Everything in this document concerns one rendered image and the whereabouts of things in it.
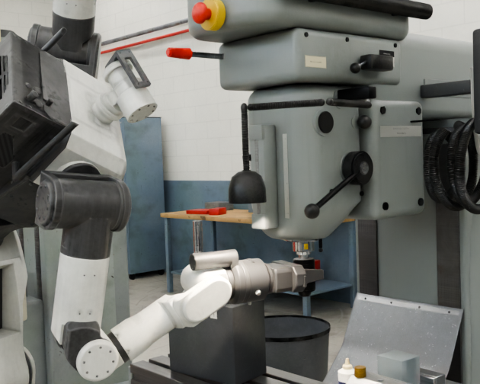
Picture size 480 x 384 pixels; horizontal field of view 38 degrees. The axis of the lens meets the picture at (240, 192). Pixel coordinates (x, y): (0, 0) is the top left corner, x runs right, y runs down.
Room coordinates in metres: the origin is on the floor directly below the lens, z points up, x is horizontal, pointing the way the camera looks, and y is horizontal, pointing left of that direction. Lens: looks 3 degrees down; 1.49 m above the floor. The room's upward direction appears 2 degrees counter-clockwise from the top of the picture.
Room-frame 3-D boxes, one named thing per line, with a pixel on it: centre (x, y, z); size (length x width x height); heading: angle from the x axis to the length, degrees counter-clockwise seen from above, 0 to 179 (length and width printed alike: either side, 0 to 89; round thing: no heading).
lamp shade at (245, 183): (1.34, -0.01, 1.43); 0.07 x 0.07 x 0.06
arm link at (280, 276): (1.47, -0.05, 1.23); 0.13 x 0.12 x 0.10; 26
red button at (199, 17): (1.35, 0.06, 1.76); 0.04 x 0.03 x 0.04; 41
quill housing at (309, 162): (1.51, -0.14, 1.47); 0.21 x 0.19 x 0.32; 41
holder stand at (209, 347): (1.74, 0.07, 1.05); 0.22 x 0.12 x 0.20; 50
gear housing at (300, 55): (1.54, -0.16, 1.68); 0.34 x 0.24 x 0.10; 131
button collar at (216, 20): (1.36, 0.04, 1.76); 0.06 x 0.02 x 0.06; 41
